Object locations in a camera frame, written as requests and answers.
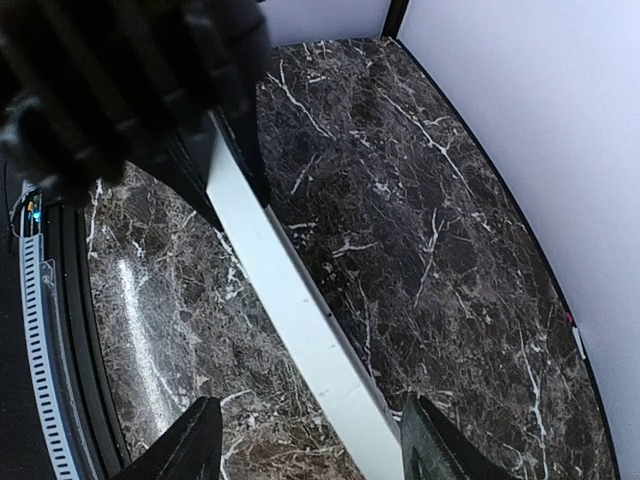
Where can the white picture frame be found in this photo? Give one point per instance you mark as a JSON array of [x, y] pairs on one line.
[[310, 332]]

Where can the white slotted cable duct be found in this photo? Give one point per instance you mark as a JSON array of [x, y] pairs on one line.
[[40, 313]]

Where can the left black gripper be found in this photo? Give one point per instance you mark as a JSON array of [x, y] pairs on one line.
[[89, 86]]

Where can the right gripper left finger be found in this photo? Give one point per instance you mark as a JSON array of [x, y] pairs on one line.
[[190, 449]]

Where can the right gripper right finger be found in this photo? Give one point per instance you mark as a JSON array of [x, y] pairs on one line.
[[433, 448]]

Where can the small circuit board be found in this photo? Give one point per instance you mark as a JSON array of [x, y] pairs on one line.
[[26, 215]]

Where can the left black corner post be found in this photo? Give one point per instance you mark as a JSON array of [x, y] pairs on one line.
[[394, 18]]

